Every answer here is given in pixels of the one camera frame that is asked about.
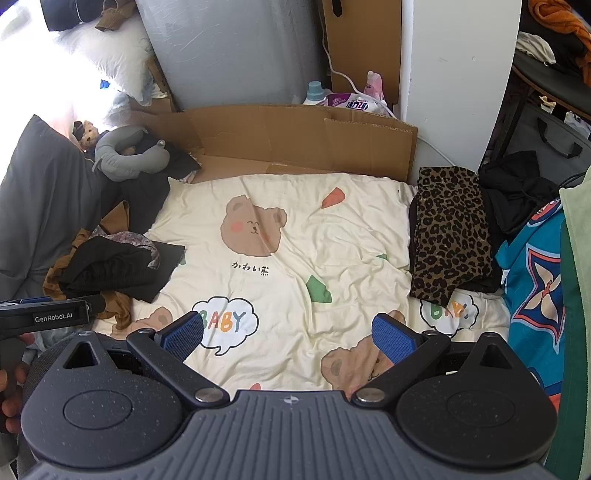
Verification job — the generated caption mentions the clear plastic bag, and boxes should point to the clear plastic bag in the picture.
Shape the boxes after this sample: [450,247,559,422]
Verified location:
[102,89,140,124]

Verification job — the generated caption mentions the small teddy bear toy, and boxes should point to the small teddy bear toy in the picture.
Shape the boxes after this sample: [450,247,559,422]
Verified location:
[72,120,105,153]

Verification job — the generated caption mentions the white cloth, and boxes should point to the white cloth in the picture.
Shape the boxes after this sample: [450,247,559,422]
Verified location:
[516,31,557,65]

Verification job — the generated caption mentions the black table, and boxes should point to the black table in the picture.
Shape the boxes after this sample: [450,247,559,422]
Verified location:
[480,48,591,167]

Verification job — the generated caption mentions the white cable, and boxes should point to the white cable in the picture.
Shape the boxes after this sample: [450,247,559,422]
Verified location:
[321,28,455,167]

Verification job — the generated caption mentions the black shorts with bear print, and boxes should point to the black shorts with bear print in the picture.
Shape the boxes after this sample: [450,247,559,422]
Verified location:
[60,228,186,304]

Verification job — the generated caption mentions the dark cloth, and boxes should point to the dark cloth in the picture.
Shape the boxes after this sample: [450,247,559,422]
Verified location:
[39,0,107,33]

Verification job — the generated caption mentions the orange cloth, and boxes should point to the orange cloth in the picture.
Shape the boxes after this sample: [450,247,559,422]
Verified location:
[526,0,591,47]

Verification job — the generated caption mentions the grey wrapped panel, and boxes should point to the grey wrapped panel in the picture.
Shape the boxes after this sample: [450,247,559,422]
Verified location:
[134,0,333,112]

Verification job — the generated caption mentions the grey neck pillow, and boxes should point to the grey neck pillow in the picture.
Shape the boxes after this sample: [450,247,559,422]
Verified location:
[91,126,169,182]

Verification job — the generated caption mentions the white fluffy pillow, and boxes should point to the white fluffy pillow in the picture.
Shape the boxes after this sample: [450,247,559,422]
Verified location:
[60,18,155,102]

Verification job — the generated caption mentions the grey storage bag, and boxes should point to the grey storage bag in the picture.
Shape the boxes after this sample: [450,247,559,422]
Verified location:
[505,108,591,171]

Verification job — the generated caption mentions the pink packet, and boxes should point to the pink packet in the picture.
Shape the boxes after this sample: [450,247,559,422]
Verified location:
[365,71,386,100]

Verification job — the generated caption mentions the detergent bottle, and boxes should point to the detergent bottle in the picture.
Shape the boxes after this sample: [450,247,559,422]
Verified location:
[303,80,329,106]

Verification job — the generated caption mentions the brown hoodie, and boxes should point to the brown hoodie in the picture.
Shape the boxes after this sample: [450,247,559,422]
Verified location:
[44,200,136,330]

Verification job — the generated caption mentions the cream bear printed blanket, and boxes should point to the cream bear printed blanket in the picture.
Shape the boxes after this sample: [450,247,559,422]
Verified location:
[92,174,511,393]

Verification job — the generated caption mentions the brown cloth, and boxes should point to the brown cloth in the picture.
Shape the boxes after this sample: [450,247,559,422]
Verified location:
[95,0,137,32]

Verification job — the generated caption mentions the black garment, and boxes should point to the black garment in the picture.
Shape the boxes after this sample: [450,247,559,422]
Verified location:
[106,141,201,232]

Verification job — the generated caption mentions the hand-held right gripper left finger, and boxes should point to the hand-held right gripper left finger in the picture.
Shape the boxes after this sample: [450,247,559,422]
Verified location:
[63,311,230,409]

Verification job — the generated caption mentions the person's left hand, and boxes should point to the person's left hand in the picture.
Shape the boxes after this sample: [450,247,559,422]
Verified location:
[0,362,31,435]

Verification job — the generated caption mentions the tall cardboard box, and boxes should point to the tall cardboard box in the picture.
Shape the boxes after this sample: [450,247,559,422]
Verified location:
[321,0,402,112]

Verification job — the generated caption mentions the teal printed cloth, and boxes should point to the teal printed cloth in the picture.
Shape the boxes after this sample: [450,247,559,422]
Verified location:
[496,198,566,398]

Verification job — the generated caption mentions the pile of black clothes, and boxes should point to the pile of black clothes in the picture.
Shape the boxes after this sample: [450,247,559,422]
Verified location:
[462,150,559,294]

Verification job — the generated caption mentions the leopard print garment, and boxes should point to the leopard print garment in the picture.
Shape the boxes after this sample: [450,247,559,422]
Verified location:
[410,166,494,308]

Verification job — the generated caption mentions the flat cardboard sheet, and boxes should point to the flat cardboard sheet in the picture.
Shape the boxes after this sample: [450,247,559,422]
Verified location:
[134,104,419,183]

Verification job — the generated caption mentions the green garment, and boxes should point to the green garment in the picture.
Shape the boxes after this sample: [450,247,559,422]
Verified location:
[545,166,591,480]

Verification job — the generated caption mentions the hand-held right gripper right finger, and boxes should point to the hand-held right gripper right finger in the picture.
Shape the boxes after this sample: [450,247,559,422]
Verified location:
[352,312,515,409]

